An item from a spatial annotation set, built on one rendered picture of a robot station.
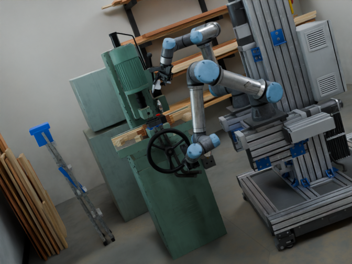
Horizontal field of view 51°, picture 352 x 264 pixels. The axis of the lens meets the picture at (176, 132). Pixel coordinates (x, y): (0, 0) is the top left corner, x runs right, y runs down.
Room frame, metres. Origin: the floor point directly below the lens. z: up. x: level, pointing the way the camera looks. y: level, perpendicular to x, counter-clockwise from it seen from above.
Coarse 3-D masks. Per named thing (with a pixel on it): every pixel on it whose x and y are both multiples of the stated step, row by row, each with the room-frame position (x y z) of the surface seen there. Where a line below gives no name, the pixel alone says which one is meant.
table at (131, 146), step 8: (176, 120) 2.58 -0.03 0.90; (176, 128) 2.42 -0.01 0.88; (184, 128) 2.44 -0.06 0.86; (144, 136) 2.46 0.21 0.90; (176, 136) 2.32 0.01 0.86; (128, 144) 2.41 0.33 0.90; (136, 144) 2.37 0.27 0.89; (144, 144) 2.38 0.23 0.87; (120, 152) 2.34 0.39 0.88; (128, 152) 2.35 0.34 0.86
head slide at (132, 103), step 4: (144, 92) 2.65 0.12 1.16; (128, 96) 2.63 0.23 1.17; (132, 96) 2.64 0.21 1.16; (128, 100) 2.65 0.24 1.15; (132, 100) 2.63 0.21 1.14; (136, 100) 2.64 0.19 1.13; (148, 100) 2.66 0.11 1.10; (132, 104) 2.63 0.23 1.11; (136, 104) 2.64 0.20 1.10; (148, 104) 2.65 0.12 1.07; (132, 108) 2.63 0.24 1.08; (136, 108) 2.63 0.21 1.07; (152, 108) 2.66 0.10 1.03; (136, 112) 2.63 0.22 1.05; (152, 112) 2.66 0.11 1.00; (136, 116) 2.63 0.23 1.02
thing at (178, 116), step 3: (183, 111) 2.62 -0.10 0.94; (186, 111) 2.61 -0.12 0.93; (189, 111) 2.61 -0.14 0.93; (177, 114) 2.59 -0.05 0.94; (180, 114) 2.60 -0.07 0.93; (174, 117) 2.59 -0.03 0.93; (177, 117) 2.59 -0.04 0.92; (180, 117) 2.59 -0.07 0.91; (174, 120) 2.58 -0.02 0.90; (135, 132) 2.53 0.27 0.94; (129, 135) 2.52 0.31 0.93; (132, 135) 2.52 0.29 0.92; (135, 135) 2.52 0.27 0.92; (129, 138) 2.52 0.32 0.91; (132, 138) 2.52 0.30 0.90
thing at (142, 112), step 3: (138, 108) 2.62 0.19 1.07; (141, 108) 2.57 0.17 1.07; (144, 108) 2.53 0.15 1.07; (147, 108) 2.51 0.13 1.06; (150, 108) 2.52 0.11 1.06; (138, 111) 2.63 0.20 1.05; (141, 111) 2.50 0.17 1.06; (144, 111) 2.51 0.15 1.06; (147, 111) 2.51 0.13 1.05; (150, 111) 2.52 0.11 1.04; (141, 114) 2.54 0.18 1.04; (144, 114) 2.51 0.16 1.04; (147, 114) 2.51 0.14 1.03; (150, 114) 2.51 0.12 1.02; (141, 117) 2.60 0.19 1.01; (144, 117) 2.50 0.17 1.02; (147, 117) 2.51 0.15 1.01
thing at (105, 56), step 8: (104, 56) 2.72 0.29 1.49; (112, 64) 2.72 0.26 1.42; (112, 72) 2.72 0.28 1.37; (112, 80) 2.81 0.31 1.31; (120, 88) 2.72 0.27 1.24; (120, 96) 2.72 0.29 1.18; (120, 104) 2.87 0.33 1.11; (152, 104) 2.76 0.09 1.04; (128, 112) 2.72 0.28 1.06; (128, 120) 2.77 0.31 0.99; (136, 120) 2.72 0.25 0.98; (144, 120) 2.73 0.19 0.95
